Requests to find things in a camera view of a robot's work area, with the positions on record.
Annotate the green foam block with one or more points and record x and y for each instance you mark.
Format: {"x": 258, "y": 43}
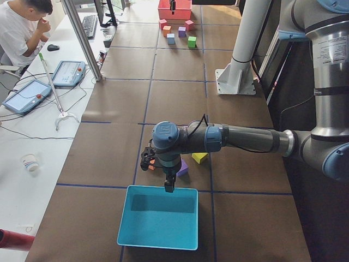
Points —
{"x": 191, "y": 42}

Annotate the black computer mouse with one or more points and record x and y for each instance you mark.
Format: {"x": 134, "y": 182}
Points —
{"x": 53, "y": 47}

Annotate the light blue foam block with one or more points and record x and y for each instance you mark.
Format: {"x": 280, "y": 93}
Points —
{"x": 170, "y": 38}

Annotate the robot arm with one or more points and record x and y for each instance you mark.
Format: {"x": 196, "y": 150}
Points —
{"x": 325, "y": 148}

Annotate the teach pendant near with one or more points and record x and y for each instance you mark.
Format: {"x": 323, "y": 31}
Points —
{"x": 28, "y": 97}

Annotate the purple foam block left side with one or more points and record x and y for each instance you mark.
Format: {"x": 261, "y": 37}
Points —
{"x": 184, "y": 168}

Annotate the person in white shirt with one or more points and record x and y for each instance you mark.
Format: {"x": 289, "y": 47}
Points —
{"x": 23, "y": 29}

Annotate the paper cup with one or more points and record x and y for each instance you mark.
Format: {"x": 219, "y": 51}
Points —
{"x": 30, "y": 162}

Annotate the aluminium frame post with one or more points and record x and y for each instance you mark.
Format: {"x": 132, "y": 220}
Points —
{"x": 74, "y": 18}

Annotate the crimson foam block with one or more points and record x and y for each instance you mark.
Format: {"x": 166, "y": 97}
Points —
{"x": 189, "y": 25}

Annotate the red cylinder bottle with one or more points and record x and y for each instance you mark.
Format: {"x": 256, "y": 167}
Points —
{"x": 16, "y": 241}

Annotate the purple foam block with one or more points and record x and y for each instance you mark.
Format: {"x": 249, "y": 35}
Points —
{"x": 184, "y": 168}
{"x": 181, "y": 32}

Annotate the teach pendant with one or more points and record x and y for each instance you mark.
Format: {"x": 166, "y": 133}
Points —
{"x": 28, "y": 97}
{"x": 68, "y": 74}

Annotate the orange foam block left side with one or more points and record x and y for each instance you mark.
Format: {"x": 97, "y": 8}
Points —
{"x": 152, "y": 165}

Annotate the reacher grabber tool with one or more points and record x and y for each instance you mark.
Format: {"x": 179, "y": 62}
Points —
{"x": 63, "y": 115}

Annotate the black keyboard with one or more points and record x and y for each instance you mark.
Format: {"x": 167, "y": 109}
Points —
{"x": 89, "y": 24}

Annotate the purple foam block right side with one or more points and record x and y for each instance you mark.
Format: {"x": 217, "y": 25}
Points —
{"x": 181, "y": 32}

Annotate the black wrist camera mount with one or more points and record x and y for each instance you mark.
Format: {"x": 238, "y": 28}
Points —
{"x": 147, "y": 155}

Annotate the red plastic bin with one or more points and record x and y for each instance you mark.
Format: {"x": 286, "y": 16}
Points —
{"x": 182, "y": 10}

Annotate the orange foam block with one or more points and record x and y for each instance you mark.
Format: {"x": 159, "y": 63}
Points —
{"x": 152, "y": 165}
{"x": 166, "y": 30}

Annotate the teach pendant far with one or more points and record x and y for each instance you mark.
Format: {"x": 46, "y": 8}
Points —
{"x": 68, "y": 74}

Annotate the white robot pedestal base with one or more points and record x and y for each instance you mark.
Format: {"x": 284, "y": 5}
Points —
{"x": 236, "y": 78}

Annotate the yellow foam block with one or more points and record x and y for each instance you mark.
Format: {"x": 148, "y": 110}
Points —
{"x": 199, "y": 158}

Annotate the orange foam block right side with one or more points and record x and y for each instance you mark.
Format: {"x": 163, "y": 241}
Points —
{"x": 166, "y": 30}

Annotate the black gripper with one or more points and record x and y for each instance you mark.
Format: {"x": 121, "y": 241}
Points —
{"x": 168, "y": 171}

